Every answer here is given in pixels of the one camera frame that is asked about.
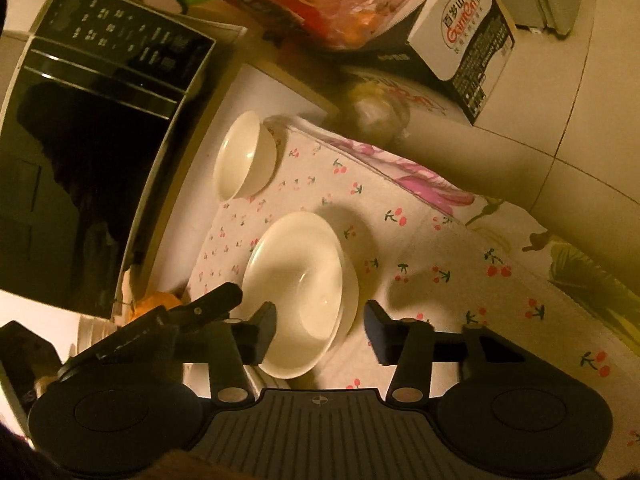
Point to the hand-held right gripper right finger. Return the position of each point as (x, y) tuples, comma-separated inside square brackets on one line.
[(380, 335)]

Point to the white and black carton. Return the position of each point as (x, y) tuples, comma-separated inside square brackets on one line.
[(465, 45)]

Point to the cream bowl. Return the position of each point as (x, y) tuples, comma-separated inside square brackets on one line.
[(295, 280), (240, 160)]

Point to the black microwave oven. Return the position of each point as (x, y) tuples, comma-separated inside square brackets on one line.
[(75, 160)]

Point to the purple floral cloth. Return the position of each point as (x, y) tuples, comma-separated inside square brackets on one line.
[(435, 185)]

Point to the large orange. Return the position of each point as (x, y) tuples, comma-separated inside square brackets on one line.
[(150, 305)]

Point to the plastic bag of oranges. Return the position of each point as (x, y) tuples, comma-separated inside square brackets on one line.
[(360, 5)]

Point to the crumpled clear plastic bag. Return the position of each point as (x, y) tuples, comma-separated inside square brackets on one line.
[(380, 112)]

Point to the cherry print tablecloth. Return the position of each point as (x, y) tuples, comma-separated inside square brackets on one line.
[(450, 320)]

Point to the white bag red print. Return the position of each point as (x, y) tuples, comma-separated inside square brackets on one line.
[(430, 95)]

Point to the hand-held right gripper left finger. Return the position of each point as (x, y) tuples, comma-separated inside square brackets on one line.
[(265, 335)]

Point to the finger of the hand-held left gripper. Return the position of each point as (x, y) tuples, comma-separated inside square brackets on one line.
[(210, 302)]

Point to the stack of white containers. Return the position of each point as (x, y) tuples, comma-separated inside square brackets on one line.
[(95, 335)]

